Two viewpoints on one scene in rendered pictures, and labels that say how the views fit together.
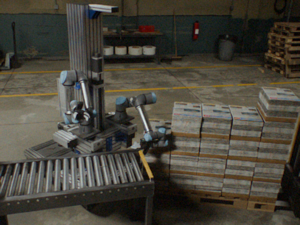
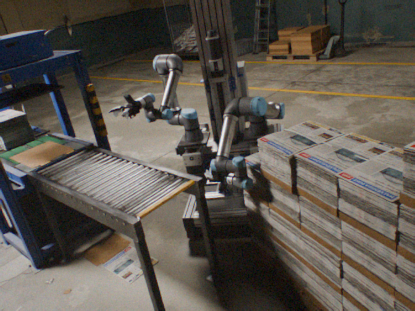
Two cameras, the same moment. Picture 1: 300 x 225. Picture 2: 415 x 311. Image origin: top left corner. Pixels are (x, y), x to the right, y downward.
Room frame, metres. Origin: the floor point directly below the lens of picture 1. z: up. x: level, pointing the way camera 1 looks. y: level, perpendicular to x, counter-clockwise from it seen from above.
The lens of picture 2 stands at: (1.57, -1.81, 1.91)
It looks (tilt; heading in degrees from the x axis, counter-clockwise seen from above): 24 degrees down; 62
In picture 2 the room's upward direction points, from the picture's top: 11 degrees counter-clockwise
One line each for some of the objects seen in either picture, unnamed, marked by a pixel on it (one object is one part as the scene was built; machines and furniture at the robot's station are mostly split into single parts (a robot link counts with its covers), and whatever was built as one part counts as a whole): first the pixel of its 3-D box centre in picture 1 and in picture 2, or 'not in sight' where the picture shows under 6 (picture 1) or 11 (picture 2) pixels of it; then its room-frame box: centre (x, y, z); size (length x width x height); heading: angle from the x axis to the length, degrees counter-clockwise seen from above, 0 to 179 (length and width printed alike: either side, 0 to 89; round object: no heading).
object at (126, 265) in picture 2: not in sight; (129, 263); (2.07, 0.70, 0.00); 0.37 x 0.29 x 0.01; 105
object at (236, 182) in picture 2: (161, 142); (242, 181); (2.67, -0.13, 0.79); 0.11 x 0.08 x 0.09; 105
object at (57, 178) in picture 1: (57, 176); (101, 176); (2.07, 0.73, 0.77); 0.47 x 0.05 x 0.05; 15
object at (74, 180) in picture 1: (73, 174); (112, 180); (2.10, 0.60, 0.77); 0.47 x 0.05 x 0.05; 15
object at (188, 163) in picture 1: (196, 162); (328, 244); (2.93, -0.54, 0.42); 1.17 x 0.39 x 0.83; 85
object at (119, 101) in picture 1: (121, 103); (257, 110); (3.19, 0.32, 0.98); 0.13 x 0.12 x 0.14; 121
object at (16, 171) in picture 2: not in sight; (41, 156); (1.82, 1.64, 0.75); 0.70 x 0.65 x 0.10; 105
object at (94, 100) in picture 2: not in sight; (96, 110); (2.34, 1.41, 1.05); 0.05 x 0.05 x 0.45; 15
